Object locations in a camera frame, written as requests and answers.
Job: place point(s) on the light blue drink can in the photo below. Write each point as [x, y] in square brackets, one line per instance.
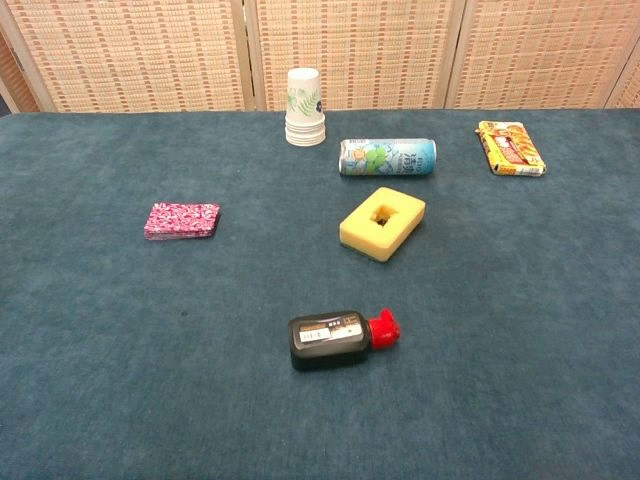
[387, 157]

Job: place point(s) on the black ink bottle red cap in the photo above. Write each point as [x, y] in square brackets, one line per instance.
[325, 345]

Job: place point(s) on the yellow snack packet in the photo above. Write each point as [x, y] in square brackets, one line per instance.
[512, 150]

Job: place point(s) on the woven bamboo screen panel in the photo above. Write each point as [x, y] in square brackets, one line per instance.
[17, 85]
[135, 55]
[355, 50]
[629, 90]
[540, 50]

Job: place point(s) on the white paper cup stack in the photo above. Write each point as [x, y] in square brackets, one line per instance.
[304, 110]

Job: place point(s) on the blue felt table cover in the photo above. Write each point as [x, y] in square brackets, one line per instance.
[150, 375]

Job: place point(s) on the yellow sponge with square hole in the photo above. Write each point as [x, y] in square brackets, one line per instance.
[360, 232]

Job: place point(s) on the pink patterned packet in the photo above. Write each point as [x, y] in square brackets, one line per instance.
[182, 220]

